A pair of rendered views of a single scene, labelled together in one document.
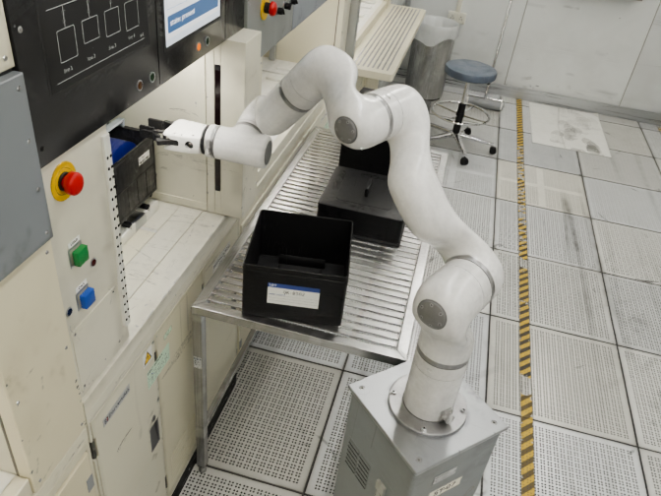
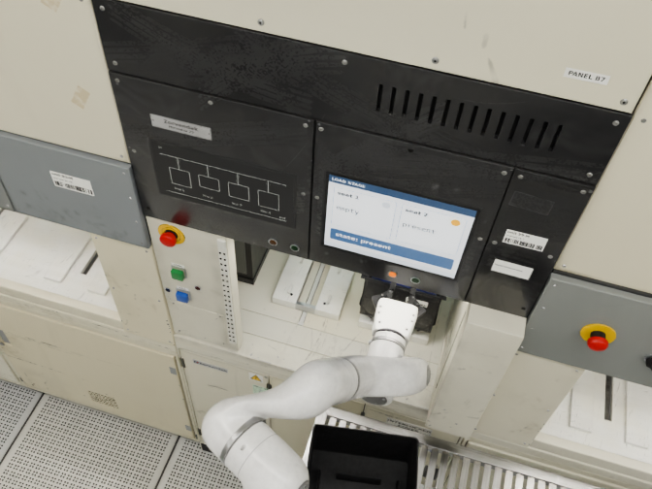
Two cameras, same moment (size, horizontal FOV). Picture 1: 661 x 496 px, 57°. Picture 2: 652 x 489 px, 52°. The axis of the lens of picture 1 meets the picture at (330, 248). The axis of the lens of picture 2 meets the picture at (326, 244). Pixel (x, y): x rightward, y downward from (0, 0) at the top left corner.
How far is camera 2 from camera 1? 1.53 m
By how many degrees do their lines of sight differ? 65
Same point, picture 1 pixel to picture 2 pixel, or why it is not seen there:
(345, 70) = (271, 395)
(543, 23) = not seen: outside the picture
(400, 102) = (244, 465)
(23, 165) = (123, 205)
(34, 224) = (131, 233)
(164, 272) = not seen: hidden behind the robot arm
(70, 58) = (182, 185)
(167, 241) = not seen: hidden behind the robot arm
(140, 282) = (307, 348)
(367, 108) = (213, 422)
